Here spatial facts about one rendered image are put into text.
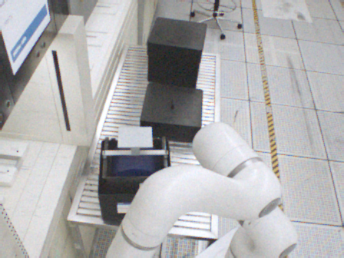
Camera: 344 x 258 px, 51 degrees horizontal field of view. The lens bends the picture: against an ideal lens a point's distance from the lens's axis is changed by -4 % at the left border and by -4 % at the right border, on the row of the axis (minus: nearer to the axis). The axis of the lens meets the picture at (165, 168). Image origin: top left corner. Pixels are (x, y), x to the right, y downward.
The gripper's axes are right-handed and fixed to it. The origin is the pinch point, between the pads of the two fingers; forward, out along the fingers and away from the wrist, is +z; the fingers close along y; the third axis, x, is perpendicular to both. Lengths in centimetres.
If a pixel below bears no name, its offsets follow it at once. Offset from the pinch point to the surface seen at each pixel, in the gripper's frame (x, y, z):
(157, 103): 6, 41, 76
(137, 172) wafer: 3.1, 18.6, 28.3
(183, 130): -10, 36, 67
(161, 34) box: 19, 74, 98
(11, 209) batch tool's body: 40.7, -12.4, 23.2
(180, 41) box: 9, 74, 93
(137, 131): 9.2, 32.2, 28.6
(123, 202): 3.6, 6.3, 26.8
